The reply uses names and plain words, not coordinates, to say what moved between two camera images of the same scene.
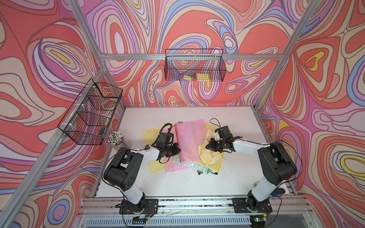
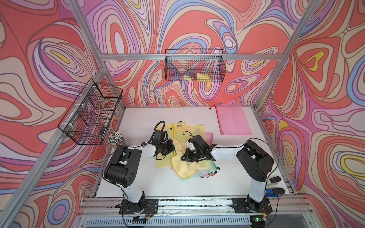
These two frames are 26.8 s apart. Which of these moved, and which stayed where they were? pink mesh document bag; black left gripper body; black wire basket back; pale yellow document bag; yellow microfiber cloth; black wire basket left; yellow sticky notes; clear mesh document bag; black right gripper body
Moved: pale yellow document bag; pink mesh document bag; clear mesh document bag; black right gripper body; yellow microfiber cloth
Stayed: yellow sticky notes; black wire basket back; black left gripper body; black wire basket left
